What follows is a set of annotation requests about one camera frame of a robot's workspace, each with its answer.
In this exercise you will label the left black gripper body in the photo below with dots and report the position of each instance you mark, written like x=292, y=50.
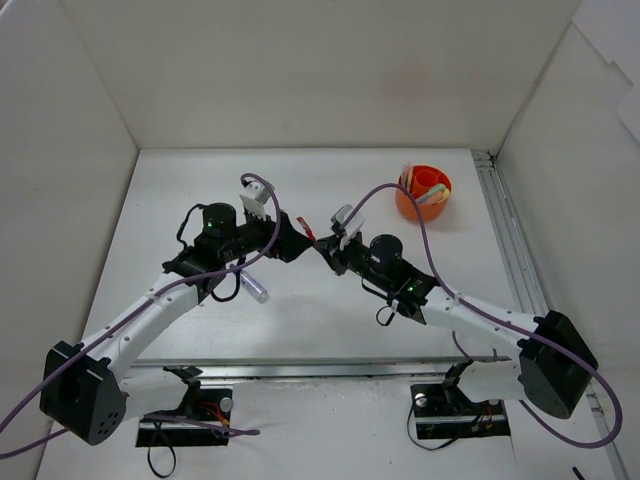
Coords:
x=282, y=236

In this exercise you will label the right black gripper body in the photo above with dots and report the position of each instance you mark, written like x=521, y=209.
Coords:
x=338, y=256

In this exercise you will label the red gel pen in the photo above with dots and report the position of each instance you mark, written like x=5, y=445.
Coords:
x=306, y=228

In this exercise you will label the clear blue glue bottle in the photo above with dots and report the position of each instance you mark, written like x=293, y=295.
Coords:
x=253, y=287

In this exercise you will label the yellow beige pen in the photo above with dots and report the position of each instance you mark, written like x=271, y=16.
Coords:
x=407, y=176

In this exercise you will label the yellow highlighter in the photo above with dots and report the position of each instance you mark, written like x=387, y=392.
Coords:
x=437, y=194

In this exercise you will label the green highlighter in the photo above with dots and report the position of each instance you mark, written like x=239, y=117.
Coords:
x=422, y=200

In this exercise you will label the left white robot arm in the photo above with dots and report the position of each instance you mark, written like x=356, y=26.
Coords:
x=89, y=390

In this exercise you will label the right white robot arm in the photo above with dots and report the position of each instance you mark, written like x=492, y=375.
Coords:
x=544, y=356

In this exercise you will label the orange round divided container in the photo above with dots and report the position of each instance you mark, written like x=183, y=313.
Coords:
x=425, y=177

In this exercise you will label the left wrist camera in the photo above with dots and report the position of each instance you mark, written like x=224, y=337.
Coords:
x=254, y=197

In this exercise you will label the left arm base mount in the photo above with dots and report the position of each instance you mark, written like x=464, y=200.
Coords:
x=213, y=407

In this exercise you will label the aluminium frame rail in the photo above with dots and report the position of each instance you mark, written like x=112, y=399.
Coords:
x=538, y=454

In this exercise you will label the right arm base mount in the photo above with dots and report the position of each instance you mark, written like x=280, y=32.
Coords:
x=439, y=416

